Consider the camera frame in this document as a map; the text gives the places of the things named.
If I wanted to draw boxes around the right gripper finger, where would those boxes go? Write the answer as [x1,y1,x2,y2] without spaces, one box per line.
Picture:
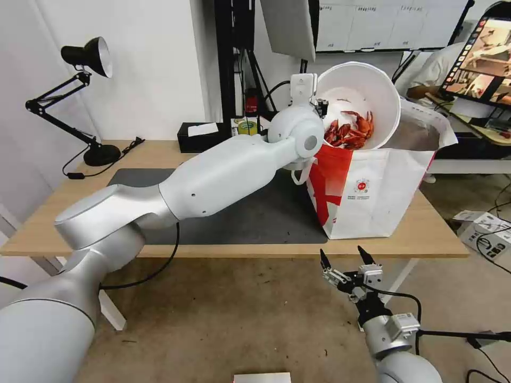
[357,245,378,268]
[319,248,350,291]

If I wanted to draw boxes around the white round takeout bowl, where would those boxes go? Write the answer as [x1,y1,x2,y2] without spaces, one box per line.
[314,61,401,151]

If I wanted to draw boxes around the white red takeout bag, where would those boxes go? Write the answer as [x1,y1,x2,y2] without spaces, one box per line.
[291,97,458,240]

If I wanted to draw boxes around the red crayfish shells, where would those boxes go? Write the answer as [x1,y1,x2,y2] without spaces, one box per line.
[324,110,374,151]

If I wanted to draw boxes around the white table leg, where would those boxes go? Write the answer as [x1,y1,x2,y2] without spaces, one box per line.
[97,287,127,332]
[384,258,421,305]

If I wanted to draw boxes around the red black small device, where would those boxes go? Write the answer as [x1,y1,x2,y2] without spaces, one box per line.
[244,89,261,117]

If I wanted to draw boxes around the grey monitor back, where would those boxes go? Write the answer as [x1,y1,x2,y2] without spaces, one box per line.
[260,0,317,61]

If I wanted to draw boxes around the dark grey table mat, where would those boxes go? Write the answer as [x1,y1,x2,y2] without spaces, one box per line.
[106,168,329,245]

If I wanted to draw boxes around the black rod with clamp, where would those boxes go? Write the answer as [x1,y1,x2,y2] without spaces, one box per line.
[416,329,511,348]

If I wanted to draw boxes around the small white cardboard box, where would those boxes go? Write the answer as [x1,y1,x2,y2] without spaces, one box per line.
[452,210,486,229]

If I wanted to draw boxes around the person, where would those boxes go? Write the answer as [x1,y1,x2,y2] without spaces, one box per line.
[395,41,468,111]

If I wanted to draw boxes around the large white cardboard box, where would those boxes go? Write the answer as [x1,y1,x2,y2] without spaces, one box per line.
[460,213,511,274]

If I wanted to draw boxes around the white robot front shell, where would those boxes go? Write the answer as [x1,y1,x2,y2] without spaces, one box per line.
[233,373,292,383]

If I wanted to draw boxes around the black box with white label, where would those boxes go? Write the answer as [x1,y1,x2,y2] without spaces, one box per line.
[177,122,233,154]

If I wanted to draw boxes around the white side desk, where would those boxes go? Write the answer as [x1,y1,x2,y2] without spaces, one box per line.
[424,91,511,175]

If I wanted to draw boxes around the lit computer monitor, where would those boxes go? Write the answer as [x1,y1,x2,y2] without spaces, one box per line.
[437,5,511,109]

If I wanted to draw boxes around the black desk lamp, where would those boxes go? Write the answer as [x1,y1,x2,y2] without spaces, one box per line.
[25,36,122,167]

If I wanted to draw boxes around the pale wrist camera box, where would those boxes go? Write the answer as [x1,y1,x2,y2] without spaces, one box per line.
[290,73,318,107]
[358,264,383,286]

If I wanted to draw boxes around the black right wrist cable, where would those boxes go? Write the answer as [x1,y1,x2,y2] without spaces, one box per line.
[378,290,423,356]

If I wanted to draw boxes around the white wall board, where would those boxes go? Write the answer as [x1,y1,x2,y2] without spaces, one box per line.
[315,0,473,53]

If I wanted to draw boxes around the black upright stand frame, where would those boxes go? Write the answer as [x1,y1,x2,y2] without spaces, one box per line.
[215,0,265,132]

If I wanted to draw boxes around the black floor cable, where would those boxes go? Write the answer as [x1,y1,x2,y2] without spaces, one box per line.
[466,369,511,383]

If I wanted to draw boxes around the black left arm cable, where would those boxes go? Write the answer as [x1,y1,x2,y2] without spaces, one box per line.
[98,220,180,289]

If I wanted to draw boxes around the black lamp cable with switch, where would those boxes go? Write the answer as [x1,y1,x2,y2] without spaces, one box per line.
[61,137,145,181]

